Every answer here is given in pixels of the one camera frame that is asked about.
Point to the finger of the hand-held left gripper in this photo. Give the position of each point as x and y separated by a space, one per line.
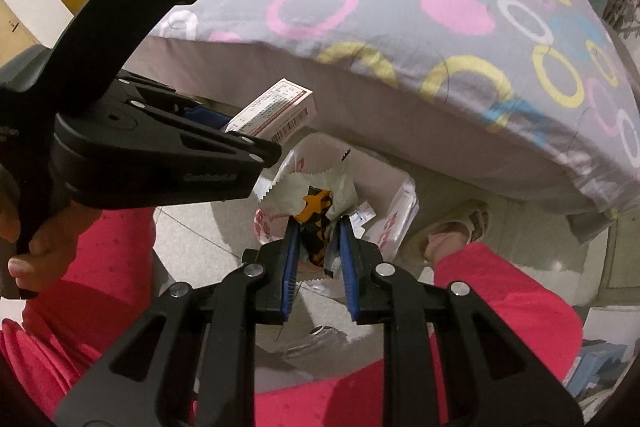
210 117
250 148

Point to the bed with circle print sheet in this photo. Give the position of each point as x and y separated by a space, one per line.
400 32

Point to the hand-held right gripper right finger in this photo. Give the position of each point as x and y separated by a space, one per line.
350 272

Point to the white green serrated packet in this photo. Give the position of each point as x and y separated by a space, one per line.
285 187

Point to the white box red border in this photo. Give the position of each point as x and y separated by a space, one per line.
272 109

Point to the person's left hand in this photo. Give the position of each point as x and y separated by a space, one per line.
60 237

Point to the orange black wrapper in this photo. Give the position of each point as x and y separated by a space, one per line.
315 217

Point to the person's right foot beige sandal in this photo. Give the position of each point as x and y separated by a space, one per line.
452 227

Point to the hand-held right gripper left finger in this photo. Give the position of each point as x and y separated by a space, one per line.
291 272

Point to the person's right leg red pants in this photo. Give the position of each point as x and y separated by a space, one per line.
500 277

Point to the white crumpled wrapper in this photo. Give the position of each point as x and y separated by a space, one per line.
364 213

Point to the white plastic bag red print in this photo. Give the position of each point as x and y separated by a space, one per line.
395 222

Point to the person in red clothing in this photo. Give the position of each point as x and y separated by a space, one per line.
100 282

